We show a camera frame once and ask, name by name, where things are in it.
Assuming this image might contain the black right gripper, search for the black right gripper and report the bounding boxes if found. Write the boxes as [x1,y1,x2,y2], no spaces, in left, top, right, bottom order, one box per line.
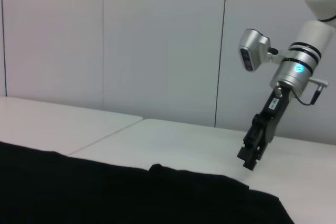
[238,85,294,171]

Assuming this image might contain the black shirt with white print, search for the black shirt with white print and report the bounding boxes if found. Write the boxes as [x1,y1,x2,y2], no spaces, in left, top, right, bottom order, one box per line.
[0,141,336,224]

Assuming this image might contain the right arm gripper cable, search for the right arm gripper cable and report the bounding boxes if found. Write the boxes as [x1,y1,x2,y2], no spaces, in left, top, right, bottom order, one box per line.
[291,76,329,106]

